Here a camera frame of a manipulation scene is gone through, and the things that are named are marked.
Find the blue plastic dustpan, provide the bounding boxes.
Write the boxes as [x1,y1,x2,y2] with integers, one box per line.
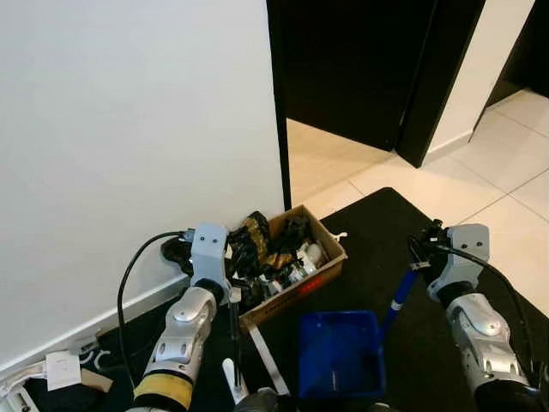
[298,268,423,402]

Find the black crumpled garment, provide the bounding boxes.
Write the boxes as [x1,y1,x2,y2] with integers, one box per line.
[225,212,314,293]

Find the white baseboard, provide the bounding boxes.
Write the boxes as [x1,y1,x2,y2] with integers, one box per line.
[0,273,191,379]

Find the brown cardboard box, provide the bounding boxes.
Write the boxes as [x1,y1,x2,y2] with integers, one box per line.
[230,204,349,333]

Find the white plastic item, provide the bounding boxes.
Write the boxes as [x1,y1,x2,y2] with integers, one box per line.
[294,243,329,277]

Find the long white strip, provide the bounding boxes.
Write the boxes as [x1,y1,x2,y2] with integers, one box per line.
[248,324,290,397]

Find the beige cardboard strip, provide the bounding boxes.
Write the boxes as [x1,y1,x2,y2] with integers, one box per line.
[80,369,114,394]

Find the white paper tag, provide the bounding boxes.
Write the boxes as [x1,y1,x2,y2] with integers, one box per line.
[45,350,83,392]

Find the dark grey left robot leg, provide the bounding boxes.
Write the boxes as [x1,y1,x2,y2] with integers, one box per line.
[233,388,297,412]

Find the black door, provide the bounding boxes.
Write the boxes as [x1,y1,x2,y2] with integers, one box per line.
[489,0,549,109]
[396,0,486,169]

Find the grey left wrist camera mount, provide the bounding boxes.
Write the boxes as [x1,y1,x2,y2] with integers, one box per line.
[190,224,232,293]

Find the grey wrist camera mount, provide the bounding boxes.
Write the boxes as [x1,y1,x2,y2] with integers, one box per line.
[190,224,232,293]
[427,224,492,301]

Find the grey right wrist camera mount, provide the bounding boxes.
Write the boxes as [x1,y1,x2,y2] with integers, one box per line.
[427,224,492,301]

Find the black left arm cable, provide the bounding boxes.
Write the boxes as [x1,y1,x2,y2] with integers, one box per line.
[116,230,188,387]

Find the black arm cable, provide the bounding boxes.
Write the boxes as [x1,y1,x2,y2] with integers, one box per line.
[116,230,188,387]
[417,239,543,387]

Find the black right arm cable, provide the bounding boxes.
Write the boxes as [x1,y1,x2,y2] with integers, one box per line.
[417,239,543,387]

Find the black door frame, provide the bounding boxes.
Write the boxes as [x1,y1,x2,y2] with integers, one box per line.
[266,0,293,212]

